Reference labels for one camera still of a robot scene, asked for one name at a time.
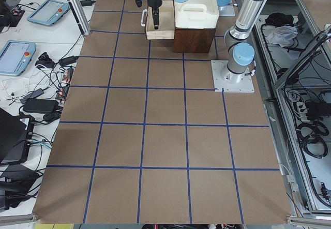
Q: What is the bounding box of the dark brown wooden cabinet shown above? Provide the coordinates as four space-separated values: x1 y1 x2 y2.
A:
173 27 216 53

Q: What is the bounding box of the white plastic tray bin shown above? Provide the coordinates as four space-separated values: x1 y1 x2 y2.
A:
174 0 219 29

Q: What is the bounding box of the blue teach pendant far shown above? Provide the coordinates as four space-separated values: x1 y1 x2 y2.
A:
27 0 70 26

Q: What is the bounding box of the blue teach pendant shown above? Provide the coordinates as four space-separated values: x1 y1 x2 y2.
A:
27 0 70 26
1 40 36 76

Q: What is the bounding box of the crumpled white cloth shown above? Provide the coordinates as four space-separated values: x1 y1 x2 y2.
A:
266 25 298 47

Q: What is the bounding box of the blue teach pendant near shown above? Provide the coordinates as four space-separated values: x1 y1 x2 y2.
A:
1 40 36 76

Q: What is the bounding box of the black power adapter brick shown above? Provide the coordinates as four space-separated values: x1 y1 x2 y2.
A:
23 99 58 114

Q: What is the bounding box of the black laptop computer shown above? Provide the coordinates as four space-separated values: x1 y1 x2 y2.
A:
1 109 35 165

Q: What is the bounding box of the open wooden drawer white handle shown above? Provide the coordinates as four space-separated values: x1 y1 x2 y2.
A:
141 1 175 40

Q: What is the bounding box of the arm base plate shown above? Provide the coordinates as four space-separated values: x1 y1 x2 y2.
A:
217 2 235 17
211 60 254 93

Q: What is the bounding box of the aluminium frame post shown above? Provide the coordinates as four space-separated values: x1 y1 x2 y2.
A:
67 0 91 36

